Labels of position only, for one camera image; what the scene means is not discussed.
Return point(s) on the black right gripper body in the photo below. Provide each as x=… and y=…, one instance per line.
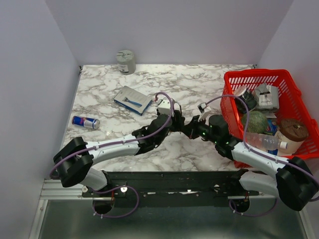
x=194, y=132

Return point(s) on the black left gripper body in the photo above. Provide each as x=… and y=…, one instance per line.
x=176, y=127

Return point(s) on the large brass padlock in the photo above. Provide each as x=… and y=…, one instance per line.
x=179, y=108

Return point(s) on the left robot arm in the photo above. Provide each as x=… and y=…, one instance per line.
x=74, y=162

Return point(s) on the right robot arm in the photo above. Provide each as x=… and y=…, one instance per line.
x=290, y=180

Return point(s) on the blue razor package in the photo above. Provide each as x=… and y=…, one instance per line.
x=133, y=100

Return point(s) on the green round melon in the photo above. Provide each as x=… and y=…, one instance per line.
x=254, y=122

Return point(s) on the clear plastic water bottle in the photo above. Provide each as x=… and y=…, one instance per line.
x=264, y=141

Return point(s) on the grey cylindrical canister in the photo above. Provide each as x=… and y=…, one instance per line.
x=126, y=62

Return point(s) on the blue snack packet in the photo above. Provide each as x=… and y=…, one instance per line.
x=272, y=126

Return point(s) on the grey white pouch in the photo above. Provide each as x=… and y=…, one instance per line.
x=267, y=98

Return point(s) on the red bull can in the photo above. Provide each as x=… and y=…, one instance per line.
x=86, y=122

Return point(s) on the brown lid white jar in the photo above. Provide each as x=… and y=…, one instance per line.
x=293, y=132

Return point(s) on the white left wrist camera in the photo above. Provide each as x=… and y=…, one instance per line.
x=164, y=107

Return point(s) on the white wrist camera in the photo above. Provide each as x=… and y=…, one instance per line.
x=205, y=111
x=164, y=107

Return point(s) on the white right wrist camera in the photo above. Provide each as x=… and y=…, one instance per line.
x=205, y=111

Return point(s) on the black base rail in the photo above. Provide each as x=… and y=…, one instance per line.
x=171, y=189

